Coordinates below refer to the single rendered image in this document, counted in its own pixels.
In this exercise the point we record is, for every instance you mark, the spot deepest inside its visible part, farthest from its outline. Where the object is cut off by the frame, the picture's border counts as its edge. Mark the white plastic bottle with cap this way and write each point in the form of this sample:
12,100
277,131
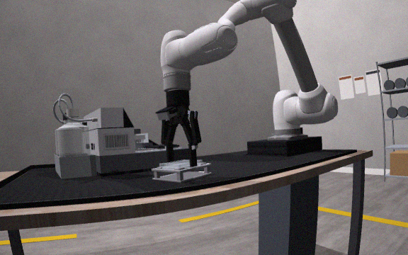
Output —
73,137

